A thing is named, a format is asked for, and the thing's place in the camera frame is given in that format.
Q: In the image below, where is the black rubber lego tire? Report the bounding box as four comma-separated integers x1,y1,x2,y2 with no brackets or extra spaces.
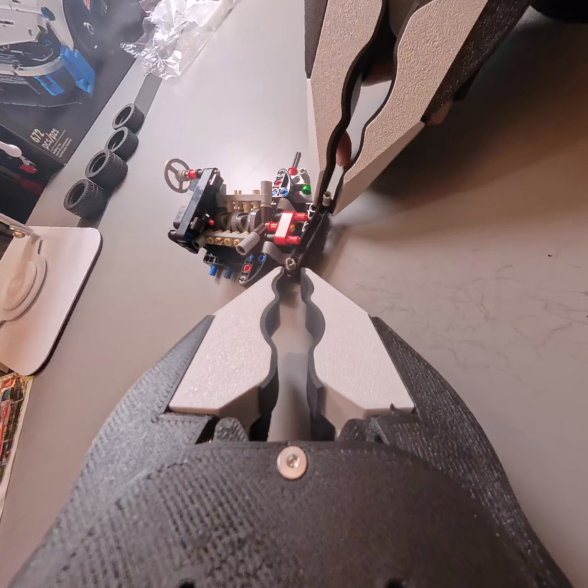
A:
85,150,129,189
105,127,139,161
64,179,111,217
112,105,146,132

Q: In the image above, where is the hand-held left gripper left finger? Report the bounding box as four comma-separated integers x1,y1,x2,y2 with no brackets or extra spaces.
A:
169,267,286,441

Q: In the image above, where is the person's right hand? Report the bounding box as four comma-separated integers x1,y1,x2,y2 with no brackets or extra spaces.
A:
337,59,456,168

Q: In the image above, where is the holographic sticker sheet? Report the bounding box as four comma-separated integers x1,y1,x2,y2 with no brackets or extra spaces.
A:
0,373,34,499

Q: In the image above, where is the lego car chassis assembly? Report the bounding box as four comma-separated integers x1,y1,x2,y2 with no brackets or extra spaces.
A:
164,153,323,288

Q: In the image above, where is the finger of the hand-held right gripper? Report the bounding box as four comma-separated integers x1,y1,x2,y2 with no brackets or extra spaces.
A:
311,0,386,205
331,0,488,217

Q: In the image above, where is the person's right forearm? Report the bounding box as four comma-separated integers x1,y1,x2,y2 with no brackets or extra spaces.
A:
530,0,588,25

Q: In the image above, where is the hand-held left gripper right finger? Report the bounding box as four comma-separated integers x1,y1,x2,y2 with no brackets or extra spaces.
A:
301,268,415,440

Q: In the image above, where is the black lego beam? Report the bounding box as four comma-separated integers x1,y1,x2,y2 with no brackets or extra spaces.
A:
285,202,333,276

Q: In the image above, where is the black lego set box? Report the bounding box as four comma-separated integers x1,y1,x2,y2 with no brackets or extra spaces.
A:
0,0,154,221

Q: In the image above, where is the clear plastic bag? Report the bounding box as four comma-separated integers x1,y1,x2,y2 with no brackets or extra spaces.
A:
120,0,242,81

